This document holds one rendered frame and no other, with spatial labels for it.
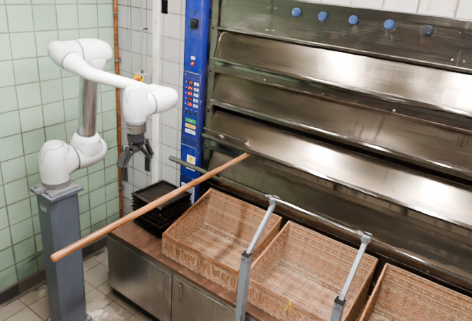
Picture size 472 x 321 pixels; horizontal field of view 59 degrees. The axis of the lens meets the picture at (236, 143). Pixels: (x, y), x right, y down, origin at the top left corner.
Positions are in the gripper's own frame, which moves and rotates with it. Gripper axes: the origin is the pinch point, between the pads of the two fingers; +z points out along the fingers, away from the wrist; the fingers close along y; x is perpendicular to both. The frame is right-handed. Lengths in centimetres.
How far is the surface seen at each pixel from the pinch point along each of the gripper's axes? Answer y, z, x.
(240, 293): -24, 59, 47
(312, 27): -86, -66, 38
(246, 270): -24, 45, 49
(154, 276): -30, 88, -19
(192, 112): -81, -3, -36
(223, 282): -35, 70, 29
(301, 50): -86, -54, 34
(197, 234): -63, 73, -13
